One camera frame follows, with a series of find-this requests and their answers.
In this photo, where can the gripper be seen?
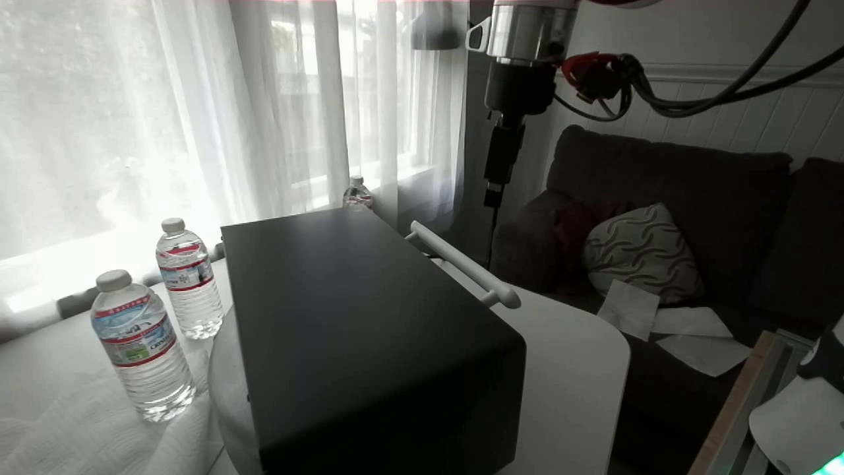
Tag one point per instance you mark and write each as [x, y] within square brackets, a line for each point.
[521, 86]

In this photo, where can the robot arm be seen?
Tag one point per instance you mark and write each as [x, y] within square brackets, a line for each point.
[531, 30]

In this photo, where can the small clear water bottle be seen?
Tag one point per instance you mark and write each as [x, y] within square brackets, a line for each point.
[357, 194]

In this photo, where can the black toaster oven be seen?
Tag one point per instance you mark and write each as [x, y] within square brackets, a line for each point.
[356, 316]

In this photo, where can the large clear water bottle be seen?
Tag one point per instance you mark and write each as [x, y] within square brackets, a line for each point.
[142, 356]

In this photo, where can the dark lamp shade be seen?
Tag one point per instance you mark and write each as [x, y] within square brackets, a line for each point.
[436, 26]

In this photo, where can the dark red cushion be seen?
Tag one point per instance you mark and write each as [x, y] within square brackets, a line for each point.
[573, 237]

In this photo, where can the patterned grey pillow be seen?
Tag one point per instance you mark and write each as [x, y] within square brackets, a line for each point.
[643, 254]

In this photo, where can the dark grey sofa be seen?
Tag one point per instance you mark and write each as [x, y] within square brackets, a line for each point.
[712, 204]

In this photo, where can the white paper sheet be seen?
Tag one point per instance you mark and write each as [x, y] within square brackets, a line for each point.
[630, 310]
[692, 322]
[705, 355]

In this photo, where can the white sheer curtain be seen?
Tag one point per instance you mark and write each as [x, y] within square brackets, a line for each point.
[231, 112]

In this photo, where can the white textured cloth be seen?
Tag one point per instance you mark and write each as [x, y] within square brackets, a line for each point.
[86, 435]

